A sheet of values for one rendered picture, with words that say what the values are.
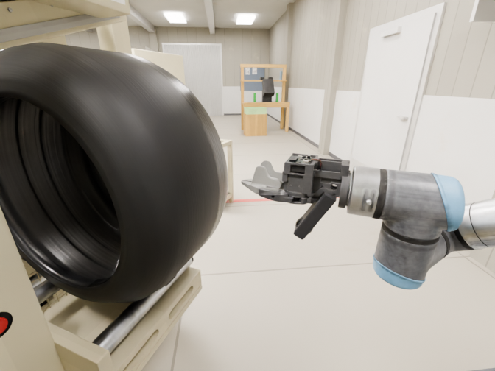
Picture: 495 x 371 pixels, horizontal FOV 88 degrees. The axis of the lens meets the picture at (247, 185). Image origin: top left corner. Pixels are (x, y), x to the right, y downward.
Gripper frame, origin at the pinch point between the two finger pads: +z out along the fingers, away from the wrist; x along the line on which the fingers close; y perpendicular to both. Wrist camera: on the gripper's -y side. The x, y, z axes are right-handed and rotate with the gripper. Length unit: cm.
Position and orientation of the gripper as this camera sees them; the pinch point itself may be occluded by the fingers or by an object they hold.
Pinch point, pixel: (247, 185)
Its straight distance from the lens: 54.9
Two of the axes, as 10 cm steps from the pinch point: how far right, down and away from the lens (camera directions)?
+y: 0.0, -9.3, -3.7
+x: -3.6, 3.5, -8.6
